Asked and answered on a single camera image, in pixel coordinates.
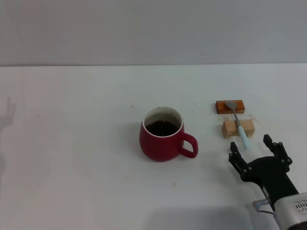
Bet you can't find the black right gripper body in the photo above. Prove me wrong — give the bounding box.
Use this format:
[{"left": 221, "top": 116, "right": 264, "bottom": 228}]
[{"left": 244, "top": 156, "right": 300, "bottom": 205}]

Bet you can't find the blue handled metal spoon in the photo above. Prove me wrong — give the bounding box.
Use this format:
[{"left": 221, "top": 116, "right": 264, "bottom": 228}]
[{"left": 224, "top": 100, "right": 251, "bottom": 149}]

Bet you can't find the red ceramic cup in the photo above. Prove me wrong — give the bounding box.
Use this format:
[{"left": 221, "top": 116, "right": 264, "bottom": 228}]
[{"left": 139, "top": 106, "right": 199, "bottom": 162}]

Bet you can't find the light wooden spoon rest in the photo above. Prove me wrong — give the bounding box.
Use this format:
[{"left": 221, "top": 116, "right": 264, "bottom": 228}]
[{"left": 221, "top": 119, "right": 256, "bottom": 139}]

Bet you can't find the dark orange wooden block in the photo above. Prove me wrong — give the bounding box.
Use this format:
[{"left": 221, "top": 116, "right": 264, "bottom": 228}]
[{"left": 215, "top": 100, "right": 246, "bottom": 115}]

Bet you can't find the dark brown coffee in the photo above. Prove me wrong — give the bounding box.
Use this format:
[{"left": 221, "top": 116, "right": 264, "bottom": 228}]
[{"left": 145, "top": 120, "right": 181, "bottom": 138}]

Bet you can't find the black cable with metal connector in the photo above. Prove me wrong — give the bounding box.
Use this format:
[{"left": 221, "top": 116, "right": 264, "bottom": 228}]
[{"left": 252, "top": 198, "right": 275, "bottom": 215}]

